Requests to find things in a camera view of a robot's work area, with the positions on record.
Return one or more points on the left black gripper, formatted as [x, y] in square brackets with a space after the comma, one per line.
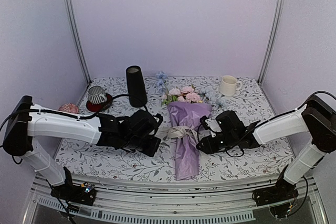
[151, 151]

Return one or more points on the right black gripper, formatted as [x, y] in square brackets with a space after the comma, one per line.
[210, 147]

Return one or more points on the cream ribbon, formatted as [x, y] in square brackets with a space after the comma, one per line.
[178, 132]

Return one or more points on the purple flower bouquet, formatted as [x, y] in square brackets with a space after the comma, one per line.
[186, 106]

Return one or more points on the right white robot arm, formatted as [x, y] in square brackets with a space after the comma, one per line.
[314, 117]

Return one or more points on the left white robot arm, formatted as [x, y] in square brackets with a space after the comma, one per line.
[28, 120]

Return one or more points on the tall black vase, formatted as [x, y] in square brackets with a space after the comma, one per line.
[136, 87]

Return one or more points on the cream ceramic mug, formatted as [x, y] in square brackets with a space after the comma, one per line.
[229, 86]

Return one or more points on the red round saucer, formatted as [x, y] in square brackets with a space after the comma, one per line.
[99, 107]

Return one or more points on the striped black white cup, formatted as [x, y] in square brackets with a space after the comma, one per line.
[97, 95]

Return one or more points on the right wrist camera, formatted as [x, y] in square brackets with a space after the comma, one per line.
[210, 124]

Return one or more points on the aluminium front rail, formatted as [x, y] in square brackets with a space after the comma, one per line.
[227, 201]

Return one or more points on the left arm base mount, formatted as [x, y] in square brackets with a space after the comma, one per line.
[73, 193]

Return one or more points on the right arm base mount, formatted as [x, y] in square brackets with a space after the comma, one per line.
[273, 195]

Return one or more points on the right aluminium frame post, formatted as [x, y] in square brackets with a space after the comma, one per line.
[271, 41]

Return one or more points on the aluminium frame post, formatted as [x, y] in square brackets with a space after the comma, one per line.
[271, 41]
[76, 39]

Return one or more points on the left aluminium frame post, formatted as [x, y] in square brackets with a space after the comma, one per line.
[76, 39]

